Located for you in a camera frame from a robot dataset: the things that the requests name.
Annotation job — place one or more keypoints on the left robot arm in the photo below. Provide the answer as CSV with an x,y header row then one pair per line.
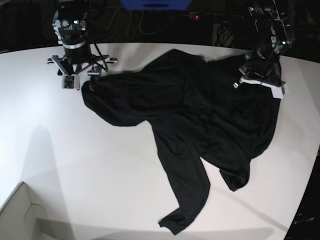
x,y
274,24

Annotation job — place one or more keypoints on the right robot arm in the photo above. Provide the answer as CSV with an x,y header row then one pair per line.
x,y
71,25

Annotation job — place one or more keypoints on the black long-sleeve t-shirt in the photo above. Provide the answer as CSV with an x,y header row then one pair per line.
x,y
196,115

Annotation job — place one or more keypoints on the blue box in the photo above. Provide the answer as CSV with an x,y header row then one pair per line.
x,y
142,5

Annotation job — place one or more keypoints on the white cardboard box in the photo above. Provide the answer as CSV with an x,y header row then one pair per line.
x,y
18,220

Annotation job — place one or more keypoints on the black power strip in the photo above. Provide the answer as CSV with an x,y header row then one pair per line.
x,y
215,17

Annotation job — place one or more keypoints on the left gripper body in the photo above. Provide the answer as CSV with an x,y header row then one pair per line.
x,y
266,72

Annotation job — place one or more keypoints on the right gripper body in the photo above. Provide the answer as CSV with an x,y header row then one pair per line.
x,y
71,73

